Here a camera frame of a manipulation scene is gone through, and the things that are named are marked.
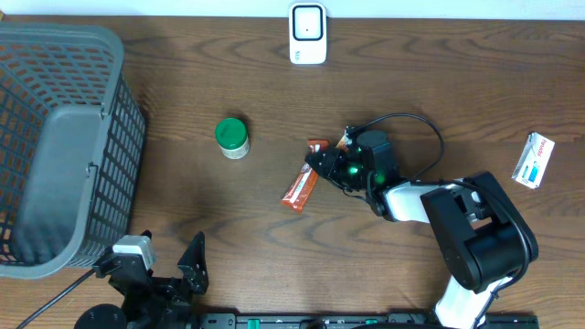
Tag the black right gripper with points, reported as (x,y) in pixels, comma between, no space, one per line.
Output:
(335,159)

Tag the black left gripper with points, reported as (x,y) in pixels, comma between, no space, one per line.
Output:
(180,297)

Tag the orange small carton box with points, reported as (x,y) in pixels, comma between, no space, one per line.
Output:
(344,143)

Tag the red chocolate bar wrapper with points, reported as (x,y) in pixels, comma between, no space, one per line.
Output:
(300,190)

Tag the green lid jar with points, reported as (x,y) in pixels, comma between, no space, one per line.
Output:
(232,138)

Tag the white Panadol medicine box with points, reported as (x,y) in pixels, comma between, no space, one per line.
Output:
(533,161)

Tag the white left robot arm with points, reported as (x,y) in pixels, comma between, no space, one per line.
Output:
(107,315)

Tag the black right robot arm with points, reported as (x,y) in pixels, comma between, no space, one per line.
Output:
(485,243)

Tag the dark grey plastic basket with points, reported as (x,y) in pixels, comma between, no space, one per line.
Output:
(72,141)

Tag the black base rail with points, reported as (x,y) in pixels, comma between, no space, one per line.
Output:
(392,320)

